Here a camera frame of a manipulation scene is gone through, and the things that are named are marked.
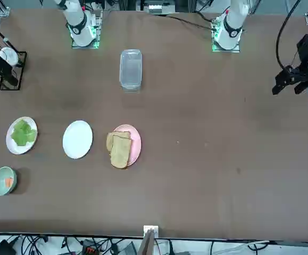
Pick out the green lettuce leaf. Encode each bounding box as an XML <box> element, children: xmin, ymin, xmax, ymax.
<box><xmin>11</xmin><ymin>120</ymin><xmax>37</xmax><ymax>146</ymax></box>

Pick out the pale plate under lettuce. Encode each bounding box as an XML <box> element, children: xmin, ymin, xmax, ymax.
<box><xmin>6</xmin><ymin>116</ymin><xmax>38</xmax><ymax>155</ymax></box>

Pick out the white round plate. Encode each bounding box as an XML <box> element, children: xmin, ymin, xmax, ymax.
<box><xmin>62</xmin><ymin>120</ymin><xmax>94</xmax><ymax>159</ymax></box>

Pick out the pink round plate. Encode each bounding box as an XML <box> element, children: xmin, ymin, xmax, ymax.
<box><xmin>111</xmin><ymin>124</ymin><xmax>142</xmax><ymax>167</ymax></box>

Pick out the white cup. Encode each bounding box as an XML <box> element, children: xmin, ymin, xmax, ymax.
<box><xmin>0</xmin><ymin>47</ymin><xmax>19</xmax><ymax>66</ymax></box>

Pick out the clear plastic container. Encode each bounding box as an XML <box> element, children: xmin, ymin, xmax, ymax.
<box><xmin>119</xmin><ymin>49</ymin><xmax>144</xmax><ymax>94</ymax></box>

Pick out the black device with red plugs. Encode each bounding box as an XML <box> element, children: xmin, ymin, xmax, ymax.
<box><xmin>81</xmin><ymin>238</ymin><xmax>102</xmax><ymax>255</ymax></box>

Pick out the black wire cup rack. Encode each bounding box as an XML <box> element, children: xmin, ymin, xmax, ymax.
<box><xmin>0</xmin><ymin>26</ymin><xmax>28</xmax><ymax>91</ymax></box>

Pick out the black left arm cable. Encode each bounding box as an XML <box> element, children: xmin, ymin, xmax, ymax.
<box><xmin>276</xmin><ymin>0</ymin><xmax>303</xmax><ymax>71</ymax></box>

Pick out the black table cable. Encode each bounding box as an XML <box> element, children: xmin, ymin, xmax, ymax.
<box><xmin>153</xmin><ymin>13</ymin><xmax>216</xmax><ymax>29</ymax></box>

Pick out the aluminium camera post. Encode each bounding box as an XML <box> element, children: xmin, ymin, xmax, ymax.
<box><xmin>139</xmin><ymin>225</ymin><xmax>160</xmax><ymax>255</ymax></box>

